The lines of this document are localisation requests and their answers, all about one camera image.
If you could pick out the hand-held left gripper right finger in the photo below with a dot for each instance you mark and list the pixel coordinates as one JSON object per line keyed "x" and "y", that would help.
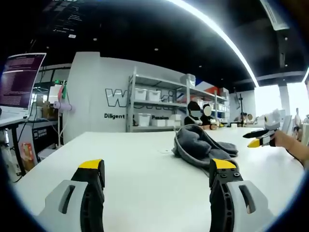
{"x": 228, "y": 193}

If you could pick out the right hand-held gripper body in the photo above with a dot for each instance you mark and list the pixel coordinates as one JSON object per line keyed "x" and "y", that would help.
{"x": 272, "y": 126}

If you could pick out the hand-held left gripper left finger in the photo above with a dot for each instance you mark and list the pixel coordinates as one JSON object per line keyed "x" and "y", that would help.
{"x": 93, "y": 191}

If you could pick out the dark grey towel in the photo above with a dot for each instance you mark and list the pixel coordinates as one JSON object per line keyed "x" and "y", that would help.
{"x": 200, "y": 145}

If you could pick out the person's right hand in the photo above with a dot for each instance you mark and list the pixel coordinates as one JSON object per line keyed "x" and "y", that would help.
{"x": 283, "y": 140}

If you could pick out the black tripod stand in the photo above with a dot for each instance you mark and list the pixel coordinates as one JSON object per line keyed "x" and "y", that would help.
{"x": 240, "y": 108}

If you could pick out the white table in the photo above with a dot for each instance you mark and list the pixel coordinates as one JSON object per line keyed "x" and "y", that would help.
{"x": 135, "y": 174}

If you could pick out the orange snack box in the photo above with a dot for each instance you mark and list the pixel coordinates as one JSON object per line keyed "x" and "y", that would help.
{"x": 27, "y": 154}

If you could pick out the white storage bin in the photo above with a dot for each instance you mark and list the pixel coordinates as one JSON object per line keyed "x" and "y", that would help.
{"x": 158, "y": 122}
{"x": 154, "y": 95}
{"x": 140, "y": 93}
{"x": 144, "y": 120}

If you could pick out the lilac rolled mat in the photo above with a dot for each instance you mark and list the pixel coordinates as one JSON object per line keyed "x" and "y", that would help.
{"x": 63, "y": 106}

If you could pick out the grey metal shelving rack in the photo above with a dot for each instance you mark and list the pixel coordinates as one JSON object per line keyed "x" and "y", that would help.
{"x": 169, "y": 101}

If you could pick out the black-legged side desk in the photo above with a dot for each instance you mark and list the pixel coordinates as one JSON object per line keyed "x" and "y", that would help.
{"x": 14, "y": 135}

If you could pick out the ceiling light strip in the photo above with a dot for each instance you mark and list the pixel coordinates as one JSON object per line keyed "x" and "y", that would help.
{"x": 224, "y": 36}

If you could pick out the ceiling air conditioner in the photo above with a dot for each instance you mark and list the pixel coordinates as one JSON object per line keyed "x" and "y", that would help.
{"x": 274, "y": 13}

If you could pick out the computer monitor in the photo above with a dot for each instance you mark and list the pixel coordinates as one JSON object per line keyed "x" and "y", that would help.
{"x": 18, "y": 81}

